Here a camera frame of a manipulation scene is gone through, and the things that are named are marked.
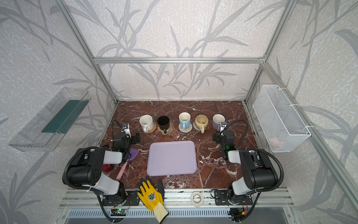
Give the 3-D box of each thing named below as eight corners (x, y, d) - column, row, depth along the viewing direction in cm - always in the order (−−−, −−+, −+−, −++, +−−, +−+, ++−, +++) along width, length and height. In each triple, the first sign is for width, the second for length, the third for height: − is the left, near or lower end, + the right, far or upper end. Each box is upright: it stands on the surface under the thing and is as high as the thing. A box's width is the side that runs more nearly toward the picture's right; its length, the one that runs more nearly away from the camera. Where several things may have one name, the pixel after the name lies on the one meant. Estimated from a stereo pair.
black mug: (158, 136, 100) (155, 128, 92) (160, 124, 107) (158, 115, 98) (169, 136, 100) (167, 128, 92) (170, 124, 107) (168, 115, 98)
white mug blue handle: (183, 133, 102) (183, 125, 94) (178, 122, 109) (177, 113, 100) (193, 130, 104) (194, 121, 96) (188, 119, 111) (188, 110, 102)
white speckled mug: (147, 136, 100) (143, 129, 93) (140, 126, 106) (136, 118, 98) (158, 129, 104) (156, 121, 97) (151, 120, 110) (148, 112, 102)
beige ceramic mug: (195, 136, 100) (196, 129, 93) (195, 122, 109) (195, 114, 101) (207, 136, 100) (209, 129, 93) (206, 122, 109) (207, 114, 101)
